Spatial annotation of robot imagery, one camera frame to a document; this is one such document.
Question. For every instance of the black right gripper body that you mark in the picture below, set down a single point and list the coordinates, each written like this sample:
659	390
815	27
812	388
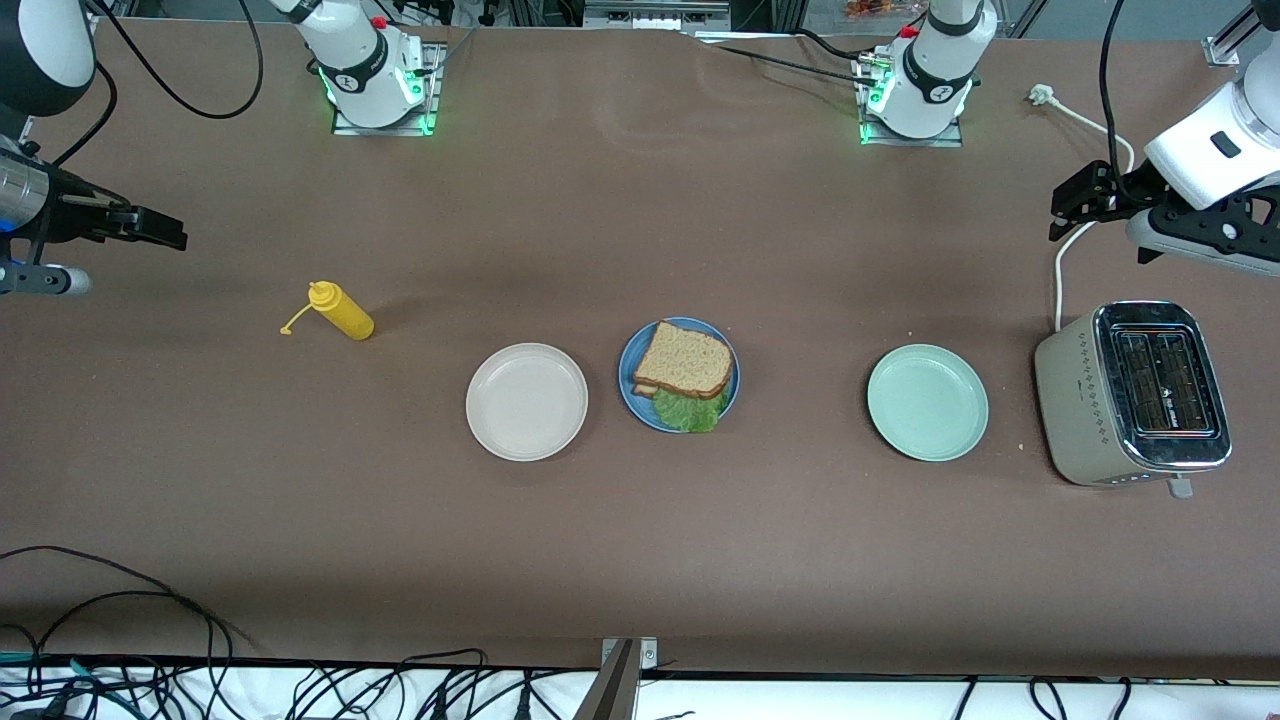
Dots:
68	210

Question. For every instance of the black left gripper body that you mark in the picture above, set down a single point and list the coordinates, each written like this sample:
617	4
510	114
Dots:
1132	187

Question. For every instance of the yellow squeeze bottle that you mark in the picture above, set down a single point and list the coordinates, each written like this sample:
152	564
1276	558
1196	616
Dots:
345	312

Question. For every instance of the brown bread slice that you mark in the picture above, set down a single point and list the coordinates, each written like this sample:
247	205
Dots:
645	387
685	360

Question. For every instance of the green lettuce leaf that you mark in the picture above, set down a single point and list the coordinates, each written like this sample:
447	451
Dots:
690	412

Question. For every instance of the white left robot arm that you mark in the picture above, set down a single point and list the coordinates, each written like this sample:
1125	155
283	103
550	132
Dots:
935	70

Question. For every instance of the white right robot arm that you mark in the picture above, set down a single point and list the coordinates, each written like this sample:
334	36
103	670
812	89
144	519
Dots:
360	60

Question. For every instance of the green round plate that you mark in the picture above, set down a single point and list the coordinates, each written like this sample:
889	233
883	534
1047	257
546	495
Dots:
927	402

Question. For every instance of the beige round plate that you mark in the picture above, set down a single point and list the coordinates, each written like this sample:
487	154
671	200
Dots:
527	402

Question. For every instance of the blue round plate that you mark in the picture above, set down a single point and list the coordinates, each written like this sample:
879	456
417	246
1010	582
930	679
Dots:
635	405

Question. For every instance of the beige chrome toaster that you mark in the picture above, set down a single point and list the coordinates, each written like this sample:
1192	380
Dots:
1075	400

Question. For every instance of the orange packet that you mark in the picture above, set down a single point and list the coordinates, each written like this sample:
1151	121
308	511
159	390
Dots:
870	10

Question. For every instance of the grey metal box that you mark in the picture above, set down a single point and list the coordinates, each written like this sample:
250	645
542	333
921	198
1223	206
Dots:
655	15

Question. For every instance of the aluminium corner bracket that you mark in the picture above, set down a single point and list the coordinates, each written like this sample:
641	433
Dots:
1220	52

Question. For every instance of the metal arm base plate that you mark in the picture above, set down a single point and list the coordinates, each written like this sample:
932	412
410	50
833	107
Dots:
345	128
900	142

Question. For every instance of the small metal table bracket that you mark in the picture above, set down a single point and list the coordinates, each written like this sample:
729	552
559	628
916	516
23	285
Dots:
650	655

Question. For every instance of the grey metal post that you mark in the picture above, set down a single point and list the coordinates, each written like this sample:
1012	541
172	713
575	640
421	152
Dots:
605	695

